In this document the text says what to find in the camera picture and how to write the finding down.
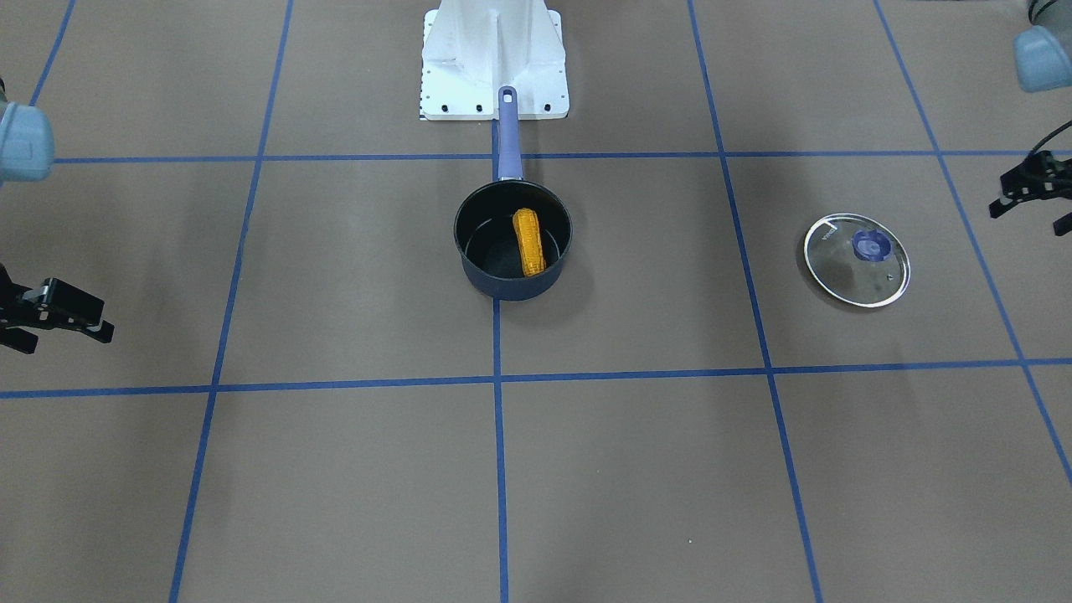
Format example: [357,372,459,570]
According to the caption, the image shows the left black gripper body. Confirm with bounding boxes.
[1002,150,1071,204]

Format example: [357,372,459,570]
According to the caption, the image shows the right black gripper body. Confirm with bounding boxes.
[1,265,105,354]

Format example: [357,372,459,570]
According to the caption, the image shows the glass pot lid blue knob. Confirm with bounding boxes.
[801,214,912,310]

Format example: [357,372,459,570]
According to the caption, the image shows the yellow corn cob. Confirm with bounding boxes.
[512,209,547,278]

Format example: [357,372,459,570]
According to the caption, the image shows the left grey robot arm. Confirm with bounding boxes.
[230,1,1069,373]

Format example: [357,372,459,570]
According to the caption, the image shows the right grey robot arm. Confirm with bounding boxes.
[3,87,911,354]

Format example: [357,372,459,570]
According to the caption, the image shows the dark blue saucepan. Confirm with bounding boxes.
[453,85,574,302]

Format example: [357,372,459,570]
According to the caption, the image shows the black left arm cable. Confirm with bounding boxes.
[1028,120,1072,162]

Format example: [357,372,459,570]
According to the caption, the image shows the white metal mount base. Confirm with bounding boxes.
[419,1,570,121]

